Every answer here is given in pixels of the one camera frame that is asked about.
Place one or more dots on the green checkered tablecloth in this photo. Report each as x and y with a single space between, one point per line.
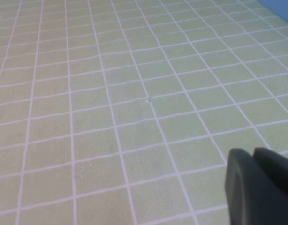
134 117

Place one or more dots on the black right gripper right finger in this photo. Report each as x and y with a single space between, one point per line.
275 171

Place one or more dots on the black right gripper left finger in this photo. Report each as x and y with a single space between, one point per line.
247 199

